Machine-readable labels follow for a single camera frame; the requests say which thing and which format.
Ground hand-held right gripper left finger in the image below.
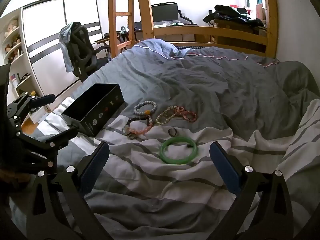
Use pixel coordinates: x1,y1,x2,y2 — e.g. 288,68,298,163
22,142,113,240

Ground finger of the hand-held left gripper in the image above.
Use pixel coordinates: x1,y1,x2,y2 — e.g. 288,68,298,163
7,92,56,121
14,125,79,175

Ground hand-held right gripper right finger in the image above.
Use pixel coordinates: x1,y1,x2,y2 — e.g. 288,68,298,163
207,142,300,240

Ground black jewelry box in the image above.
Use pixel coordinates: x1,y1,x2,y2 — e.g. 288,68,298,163
61,83,125,137

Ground pale crystal bead bracelet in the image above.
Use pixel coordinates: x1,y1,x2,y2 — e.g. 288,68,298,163
155,106,180,125

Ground white corner shelf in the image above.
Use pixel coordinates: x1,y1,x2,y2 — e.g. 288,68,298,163
0,7,48,124

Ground green jade bangle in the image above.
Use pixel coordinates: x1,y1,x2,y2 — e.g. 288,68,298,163
160,137,199,165

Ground grey white striped blanket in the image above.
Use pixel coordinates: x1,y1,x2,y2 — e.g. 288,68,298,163
10,96,320,240

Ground light blue garment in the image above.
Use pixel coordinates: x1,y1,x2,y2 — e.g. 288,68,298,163
59,22,75,73

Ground brown plush toy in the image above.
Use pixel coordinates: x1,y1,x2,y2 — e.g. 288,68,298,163
4,36,22,61

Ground black office chair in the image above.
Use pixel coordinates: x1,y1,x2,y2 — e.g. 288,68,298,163
66,22,112,83

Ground white sliding wardrobe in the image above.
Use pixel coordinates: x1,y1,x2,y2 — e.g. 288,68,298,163
22,0,104,98

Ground pale plush toy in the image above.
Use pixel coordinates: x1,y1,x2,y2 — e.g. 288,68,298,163
4,20,19,35

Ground dark desk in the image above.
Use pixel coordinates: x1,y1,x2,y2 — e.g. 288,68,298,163
94,29,143,46

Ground grey duvet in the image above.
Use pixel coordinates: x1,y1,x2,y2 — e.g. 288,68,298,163
71,39,317,145

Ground wooden ladder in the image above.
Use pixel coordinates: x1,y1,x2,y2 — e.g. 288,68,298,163
108,0,135,58

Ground wooden cabinet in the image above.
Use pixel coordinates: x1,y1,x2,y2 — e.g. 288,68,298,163
214,19,267,53

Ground black computer monitor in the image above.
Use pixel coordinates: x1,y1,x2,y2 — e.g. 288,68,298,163
151,3,178,23

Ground pile of dark clothes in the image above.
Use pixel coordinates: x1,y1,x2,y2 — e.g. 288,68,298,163
203,4,265,27

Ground pink bead bracelet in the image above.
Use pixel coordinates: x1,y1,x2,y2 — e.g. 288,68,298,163
129,120,154,134

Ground red bead bracelet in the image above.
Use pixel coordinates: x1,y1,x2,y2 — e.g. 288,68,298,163
175,106,198,123

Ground dark bead bracelet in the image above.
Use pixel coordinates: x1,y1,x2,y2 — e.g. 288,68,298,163
126,115,153,128

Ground grey bead bracelet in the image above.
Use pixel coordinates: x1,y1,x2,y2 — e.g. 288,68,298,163
133,101,158,120

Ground wooden bunk bed frame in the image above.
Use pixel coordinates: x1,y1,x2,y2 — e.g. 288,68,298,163
135,0,278,58

